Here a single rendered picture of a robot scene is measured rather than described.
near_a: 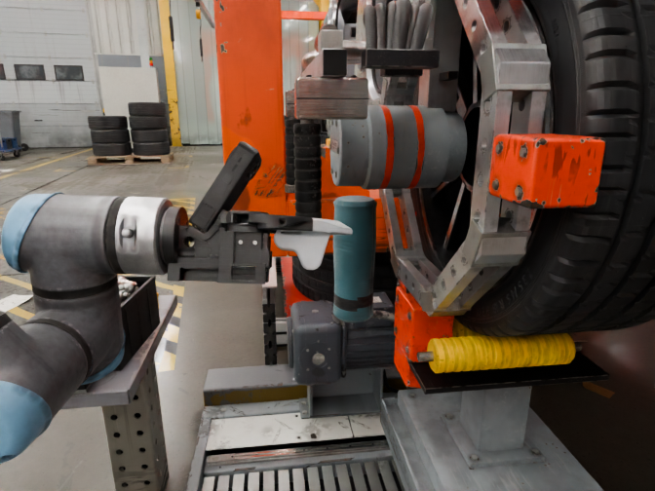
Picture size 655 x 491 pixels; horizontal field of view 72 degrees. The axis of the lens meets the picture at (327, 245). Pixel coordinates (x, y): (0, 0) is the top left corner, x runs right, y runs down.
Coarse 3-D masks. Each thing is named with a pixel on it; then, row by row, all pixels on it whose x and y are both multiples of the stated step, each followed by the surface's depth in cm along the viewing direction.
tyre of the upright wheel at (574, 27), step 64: (576, 0) 49; (640, 0) 48; (576, 64) 49; (640, 64) 48; (576, 128) 50; (640, 128) 48; (640, 192) 49; (576, 256) 52; (640, 256) 54; (512, 320) 65; (576, 320) 63; (640, 320) 66
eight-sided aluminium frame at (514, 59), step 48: (480, 0) 54; (480, 48) 54; (528, 48) 51; (384, 96) 98; (528, 96) 51; (480, 144) 55; (384, 192) 102; (480, 192) 55; (480, 240) 55; (432, 288) 73; (480, 288) 66
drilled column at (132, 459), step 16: (144, 384) 99; (144, 400) 100; (112, 416) 105; (128, 416) 100; (144, 416) 101; (160, 416) 110; (112, 432) 101; (128, 432) 101; (144, 432) 102; (160, 432) 110; (112, 448) 102; (128, 448) 103; (144, 448) 105; (160, 448) 109; (112, 464) 103; (128, 464) 104; (144, 464) 104; (160, 464) 109; (128, 480) 105; (144, 480) 106; (160, 480) 108
